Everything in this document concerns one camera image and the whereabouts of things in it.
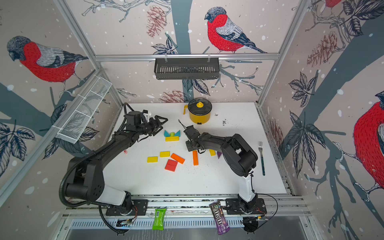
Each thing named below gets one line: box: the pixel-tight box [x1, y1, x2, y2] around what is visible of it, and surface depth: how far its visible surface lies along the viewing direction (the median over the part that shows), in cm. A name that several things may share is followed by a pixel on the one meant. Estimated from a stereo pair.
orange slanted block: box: [171, 153, 185, 165], surface depth 92 cm
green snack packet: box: [152, 208, 167, 231], surface depth 71 cm
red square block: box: [164, 159, 178, 172], surface depth 89 cm
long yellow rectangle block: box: [165, 136, 180, 142], surface depth 102 cm
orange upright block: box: [192, 150, 199, 166], surface depth 92 cm
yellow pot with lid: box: [183, 97, 212, 125], surface depth 107 cm
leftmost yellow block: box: [147, 156, 158, 163], surface depth 92 cm
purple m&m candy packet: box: [209, 200, 231, 236], surface depth 71 cm
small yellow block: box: [159, 151, 171, 158], surface depth 95 cm
